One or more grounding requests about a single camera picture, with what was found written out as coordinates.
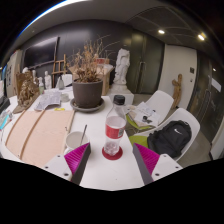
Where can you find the small pale plastic bottle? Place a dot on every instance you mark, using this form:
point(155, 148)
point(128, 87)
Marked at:
point(41, 87)

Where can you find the blue plastic packet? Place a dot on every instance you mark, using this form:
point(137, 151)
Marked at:
point(5, 120)

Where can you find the dry plant in dark pot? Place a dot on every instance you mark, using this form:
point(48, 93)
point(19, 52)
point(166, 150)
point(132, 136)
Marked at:
point(87, 95)

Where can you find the dark plant saucer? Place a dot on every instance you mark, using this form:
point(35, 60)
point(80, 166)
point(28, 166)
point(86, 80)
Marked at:
point(86, 110)

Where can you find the crumpled printed paper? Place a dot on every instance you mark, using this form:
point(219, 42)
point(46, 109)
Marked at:
point(48, 99)

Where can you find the black backpack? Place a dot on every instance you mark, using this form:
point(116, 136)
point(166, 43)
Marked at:
point(170, 138)

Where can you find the metal spoon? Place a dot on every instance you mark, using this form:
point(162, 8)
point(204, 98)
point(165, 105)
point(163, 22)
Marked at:
point(85, 130)

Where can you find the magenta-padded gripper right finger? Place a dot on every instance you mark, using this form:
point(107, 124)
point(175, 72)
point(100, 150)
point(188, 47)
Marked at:
point(151, 161)

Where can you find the small yellow item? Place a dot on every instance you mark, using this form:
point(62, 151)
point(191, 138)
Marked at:
point(59, 109)

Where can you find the white mug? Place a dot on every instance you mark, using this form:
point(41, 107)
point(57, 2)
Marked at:
point(73, 140)

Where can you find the wooden figure statue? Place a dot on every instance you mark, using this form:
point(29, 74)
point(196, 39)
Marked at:
point(177, 90)

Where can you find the light wooden board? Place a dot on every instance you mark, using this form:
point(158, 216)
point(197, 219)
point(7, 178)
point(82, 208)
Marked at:
point(40, 133)

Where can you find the golden brown carved sculpture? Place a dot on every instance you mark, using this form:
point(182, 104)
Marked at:
point(28, 95)

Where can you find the small white figurine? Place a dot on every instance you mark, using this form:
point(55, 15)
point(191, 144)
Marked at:
point(48, 80)

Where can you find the white cabinet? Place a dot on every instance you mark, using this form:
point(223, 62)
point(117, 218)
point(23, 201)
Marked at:
point(13, 70)

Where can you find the small white cup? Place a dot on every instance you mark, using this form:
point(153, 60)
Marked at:
point(65, 97)

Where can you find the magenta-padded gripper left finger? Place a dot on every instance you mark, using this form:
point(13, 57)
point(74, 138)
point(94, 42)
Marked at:
point(71, 160)

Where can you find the light wooden crate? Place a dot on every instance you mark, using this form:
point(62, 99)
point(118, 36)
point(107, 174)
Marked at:
point(106, 80)

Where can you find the black wall screen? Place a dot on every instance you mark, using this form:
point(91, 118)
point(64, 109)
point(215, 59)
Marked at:
point(40, 51)

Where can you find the clear red-labelled drink bottle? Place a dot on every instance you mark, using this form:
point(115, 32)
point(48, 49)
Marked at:
point(115, 128)

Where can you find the white plaster statue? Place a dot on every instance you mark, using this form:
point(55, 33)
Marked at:
point(121, 66)

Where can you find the wooden easel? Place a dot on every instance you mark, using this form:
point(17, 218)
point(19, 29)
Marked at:
point(59, 71)

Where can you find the stack of papers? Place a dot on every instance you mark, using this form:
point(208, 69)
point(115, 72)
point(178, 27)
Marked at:
point(143, 110)

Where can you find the ceiling spot lights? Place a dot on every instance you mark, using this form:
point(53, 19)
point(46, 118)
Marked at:
point(161, 31)

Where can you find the white chair with green seat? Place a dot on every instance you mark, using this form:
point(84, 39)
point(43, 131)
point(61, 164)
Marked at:
point(186, 116)
point(161, 100)

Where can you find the long ceiling light strip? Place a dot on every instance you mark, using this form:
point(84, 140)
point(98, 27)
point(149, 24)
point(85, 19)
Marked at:
point(63, 3)

